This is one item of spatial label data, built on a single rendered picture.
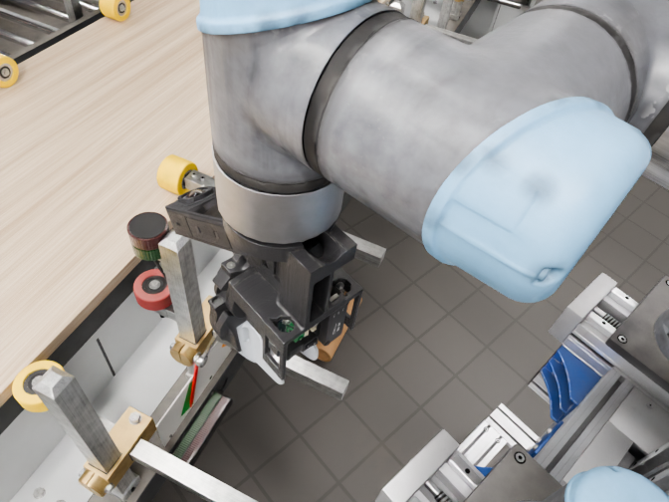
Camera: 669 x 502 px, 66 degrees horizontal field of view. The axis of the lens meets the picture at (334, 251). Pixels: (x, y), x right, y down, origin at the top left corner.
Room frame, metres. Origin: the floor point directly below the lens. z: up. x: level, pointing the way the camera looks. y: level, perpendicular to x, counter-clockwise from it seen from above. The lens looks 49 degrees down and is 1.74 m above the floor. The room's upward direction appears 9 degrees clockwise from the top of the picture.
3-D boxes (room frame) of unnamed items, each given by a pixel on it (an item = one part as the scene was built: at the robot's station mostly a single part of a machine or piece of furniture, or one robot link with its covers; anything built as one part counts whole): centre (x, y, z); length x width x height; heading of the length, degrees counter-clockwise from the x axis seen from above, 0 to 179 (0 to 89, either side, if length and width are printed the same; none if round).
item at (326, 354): (1.10, -0.06, 0.04); 0.30 x 0.08 x 0.08; 162
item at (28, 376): (0.34, 0.45, 0.85); 0.08 x 0.08 x 0.11
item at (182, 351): (0.51, 0.24, 0.84); 0.13 x 0.06 x 0.05; 162
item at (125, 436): (0.28, 0.31, 0.82); 0.13 x 0.06 x 0.05; 162
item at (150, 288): (0.56, 0.33, 0.85); 0.08 x 0.08 x 0.11
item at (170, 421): (0.46, 0.23, 0.75); 0.26 x 0.01 x 0.10; 162
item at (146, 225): (0.51, 0.28, 1.04); 0.06 x 0.06 x 0.22; 72
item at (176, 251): (0.49, 0.24, 0.90); 0.03 x 0.03 x 0.48; 72
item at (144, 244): (0.51, 0.29, 1.13); 0.06 x 0.06 x 0.02
